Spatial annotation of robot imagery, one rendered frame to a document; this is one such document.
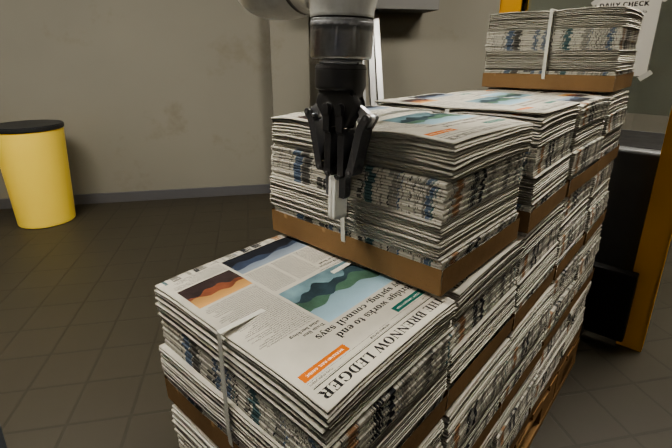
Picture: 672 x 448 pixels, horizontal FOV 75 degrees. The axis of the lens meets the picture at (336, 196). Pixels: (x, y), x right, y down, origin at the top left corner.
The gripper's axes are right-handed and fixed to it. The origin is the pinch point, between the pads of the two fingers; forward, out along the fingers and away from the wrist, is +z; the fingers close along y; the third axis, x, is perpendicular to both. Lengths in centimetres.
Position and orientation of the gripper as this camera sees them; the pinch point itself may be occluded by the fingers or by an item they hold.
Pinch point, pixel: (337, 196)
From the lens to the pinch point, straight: 69.1
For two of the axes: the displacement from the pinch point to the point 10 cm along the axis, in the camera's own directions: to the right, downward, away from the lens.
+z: -0.2, 9.6, 2.9
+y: -7.5, -2.1, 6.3
